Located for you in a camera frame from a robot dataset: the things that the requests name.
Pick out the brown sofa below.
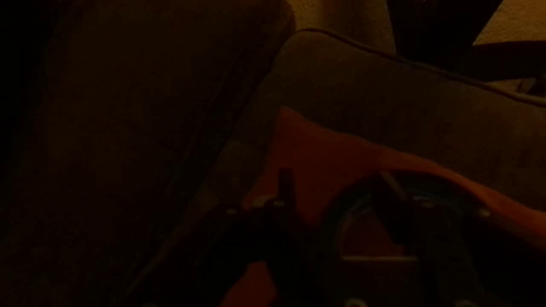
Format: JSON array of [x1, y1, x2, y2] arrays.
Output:
[[0, 0, 546, 307]]

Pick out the orange cushion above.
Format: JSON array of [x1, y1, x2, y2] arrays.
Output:
[[220, 107, 546, 307]]

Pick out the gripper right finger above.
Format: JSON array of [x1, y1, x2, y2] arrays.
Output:
[[375, 171, 492, 307]]

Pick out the masking tape roll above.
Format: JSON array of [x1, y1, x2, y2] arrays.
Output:
[[318, 170, 491, 307]]

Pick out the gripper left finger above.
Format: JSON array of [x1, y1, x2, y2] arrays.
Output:
[[200, 168, 321, 307]]

